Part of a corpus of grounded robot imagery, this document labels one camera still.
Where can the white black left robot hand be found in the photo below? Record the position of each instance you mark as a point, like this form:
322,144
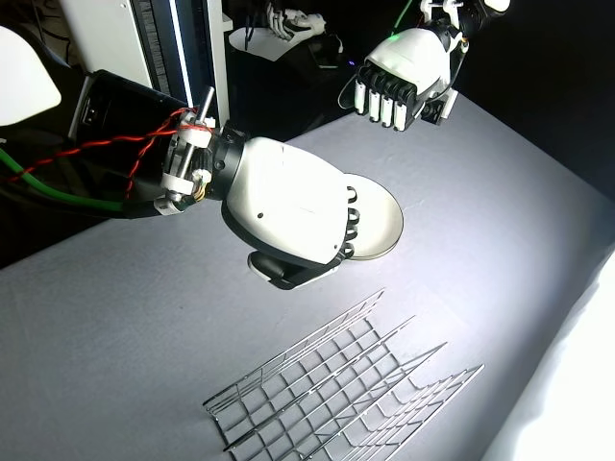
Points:
413,57

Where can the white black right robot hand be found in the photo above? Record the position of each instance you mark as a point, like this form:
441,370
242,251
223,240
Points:
288,201

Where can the round silver plate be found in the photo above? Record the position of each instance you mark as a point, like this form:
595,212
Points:
379,221

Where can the black electronic device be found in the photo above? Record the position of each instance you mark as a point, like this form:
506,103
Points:
327,53

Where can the spare white robot hand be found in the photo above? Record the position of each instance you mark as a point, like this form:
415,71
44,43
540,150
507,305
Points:
307,21

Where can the white paper sheet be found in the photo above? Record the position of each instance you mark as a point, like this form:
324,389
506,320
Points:
259,45

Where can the white robot column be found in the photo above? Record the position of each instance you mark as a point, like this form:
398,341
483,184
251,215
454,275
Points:
110,38

